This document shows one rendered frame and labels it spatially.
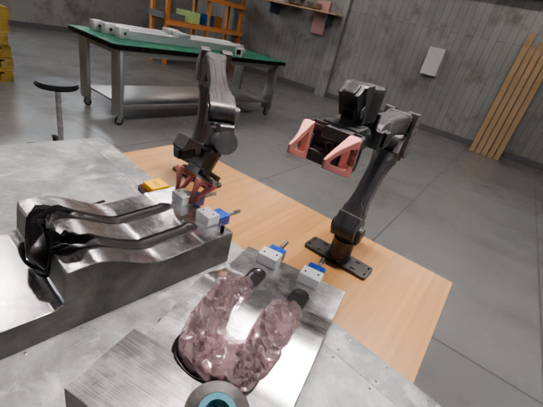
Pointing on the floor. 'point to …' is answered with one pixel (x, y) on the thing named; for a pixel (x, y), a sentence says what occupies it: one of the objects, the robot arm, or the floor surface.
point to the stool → (56, 97)
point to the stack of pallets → (5, 48)
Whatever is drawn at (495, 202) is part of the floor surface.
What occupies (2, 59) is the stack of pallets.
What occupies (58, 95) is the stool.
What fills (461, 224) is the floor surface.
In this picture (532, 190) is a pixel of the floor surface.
